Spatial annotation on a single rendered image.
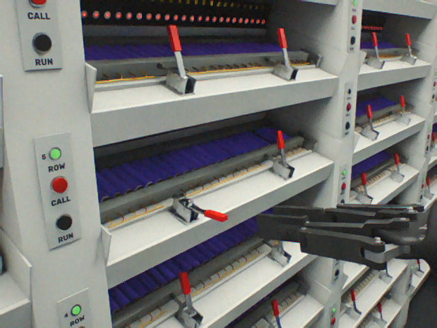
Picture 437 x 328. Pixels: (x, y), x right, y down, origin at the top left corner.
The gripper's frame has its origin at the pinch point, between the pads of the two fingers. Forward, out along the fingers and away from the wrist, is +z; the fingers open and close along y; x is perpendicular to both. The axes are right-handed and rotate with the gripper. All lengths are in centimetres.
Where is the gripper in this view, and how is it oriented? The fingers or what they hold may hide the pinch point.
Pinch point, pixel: (289, 223)
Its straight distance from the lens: 52.2
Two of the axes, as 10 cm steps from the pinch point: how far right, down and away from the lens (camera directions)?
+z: -7.3, 0.1, 6.8
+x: -1.6, -9.8, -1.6
